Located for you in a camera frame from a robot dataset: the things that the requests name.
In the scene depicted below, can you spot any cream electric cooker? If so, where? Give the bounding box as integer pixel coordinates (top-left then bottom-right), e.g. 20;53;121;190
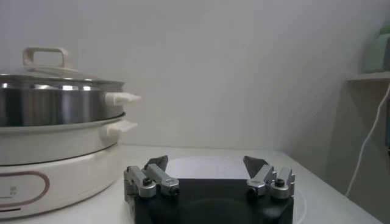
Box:
0;114;138;220

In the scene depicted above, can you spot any white power cable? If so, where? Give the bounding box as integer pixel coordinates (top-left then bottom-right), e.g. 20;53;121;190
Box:
346;83;390;197

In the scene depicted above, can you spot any stainless steel steamer basket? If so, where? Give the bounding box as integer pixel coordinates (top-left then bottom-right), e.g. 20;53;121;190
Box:
0;80;143;128

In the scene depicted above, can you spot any white shelf table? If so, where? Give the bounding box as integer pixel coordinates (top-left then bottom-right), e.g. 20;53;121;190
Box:
346;70;390;83

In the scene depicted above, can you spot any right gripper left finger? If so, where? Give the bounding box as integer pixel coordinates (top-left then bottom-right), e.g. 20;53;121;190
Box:
124;155;180;203

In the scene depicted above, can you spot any green box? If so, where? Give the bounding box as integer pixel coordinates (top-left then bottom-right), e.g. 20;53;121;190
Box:
364;24;390;74

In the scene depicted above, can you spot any glass lid with cream handle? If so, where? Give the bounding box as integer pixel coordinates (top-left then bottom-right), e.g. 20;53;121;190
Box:
0;47;126;89

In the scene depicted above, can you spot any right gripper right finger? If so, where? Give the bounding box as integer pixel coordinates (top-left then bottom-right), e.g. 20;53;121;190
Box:
243;155;296;200

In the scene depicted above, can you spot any white round plate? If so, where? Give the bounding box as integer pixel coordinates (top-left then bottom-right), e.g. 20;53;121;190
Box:
166;155;307;224

